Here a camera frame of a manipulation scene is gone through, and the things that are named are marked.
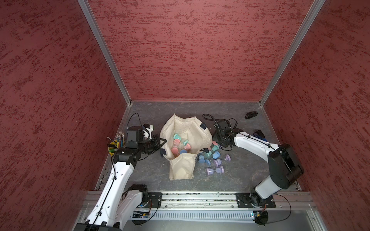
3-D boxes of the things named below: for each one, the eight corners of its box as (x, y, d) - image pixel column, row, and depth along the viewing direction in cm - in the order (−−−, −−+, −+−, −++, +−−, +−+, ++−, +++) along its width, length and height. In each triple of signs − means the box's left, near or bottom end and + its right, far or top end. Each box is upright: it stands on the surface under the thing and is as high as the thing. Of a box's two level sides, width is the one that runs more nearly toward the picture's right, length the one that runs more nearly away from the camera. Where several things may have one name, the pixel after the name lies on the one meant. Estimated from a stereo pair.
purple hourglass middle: (216, 167, 86) (216, 166, 84) (212, 161, 89) (213, 160, 87) (231, 160, 89) (232, 159, 87) (227, 155, 91) (228, 153, 90)
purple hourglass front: (206, 176, 84) (207, 174, 81) (205, 169, 86) (206, 167, 83) (223, 173, 85) (225, 171, 82) (222, 167, 87) (223, 165, 85)
